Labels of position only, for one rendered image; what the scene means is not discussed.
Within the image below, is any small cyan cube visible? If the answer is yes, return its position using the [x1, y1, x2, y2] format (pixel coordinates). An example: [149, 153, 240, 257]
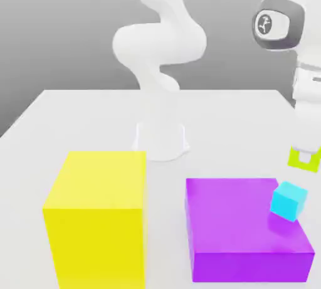
[270, 181, 309, 223]

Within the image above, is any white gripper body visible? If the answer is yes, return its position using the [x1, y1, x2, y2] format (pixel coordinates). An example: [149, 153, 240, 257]
[292, 70, 321, 154]

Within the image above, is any small lime green cube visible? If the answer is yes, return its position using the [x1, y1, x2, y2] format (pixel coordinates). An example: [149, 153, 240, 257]
[287, 145, 321, 174]

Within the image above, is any large purple box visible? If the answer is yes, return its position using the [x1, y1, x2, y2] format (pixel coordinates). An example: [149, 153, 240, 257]
[185, 177, 316, 283]

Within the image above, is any large yellow box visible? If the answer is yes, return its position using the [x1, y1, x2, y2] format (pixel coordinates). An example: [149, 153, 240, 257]
[42, 150, 147, 289]

